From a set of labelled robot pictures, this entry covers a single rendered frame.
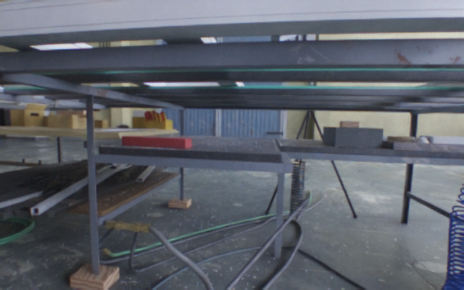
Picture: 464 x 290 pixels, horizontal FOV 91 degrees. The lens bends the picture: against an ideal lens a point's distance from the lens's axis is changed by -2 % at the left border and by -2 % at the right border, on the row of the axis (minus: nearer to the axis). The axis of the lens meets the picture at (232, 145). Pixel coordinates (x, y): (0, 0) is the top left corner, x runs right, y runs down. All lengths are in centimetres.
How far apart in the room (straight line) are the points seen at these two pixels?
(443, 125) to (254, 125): 509
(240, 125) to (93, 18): 654
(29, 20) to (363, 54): 66
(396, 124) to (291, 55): 739
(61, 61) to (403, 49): 70
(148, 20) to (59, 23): 19
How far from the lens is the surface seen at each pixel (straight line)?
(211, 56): 50
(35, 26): 65
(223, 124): 707
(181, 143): 94
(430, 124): 825
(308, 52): 49
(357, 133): 135
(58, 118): 196
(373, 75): 78
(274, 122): 693
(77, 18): 59
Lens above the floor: 69
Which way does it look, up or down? 5 degrees down
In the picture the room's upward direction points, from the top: 1 degrees clockwise
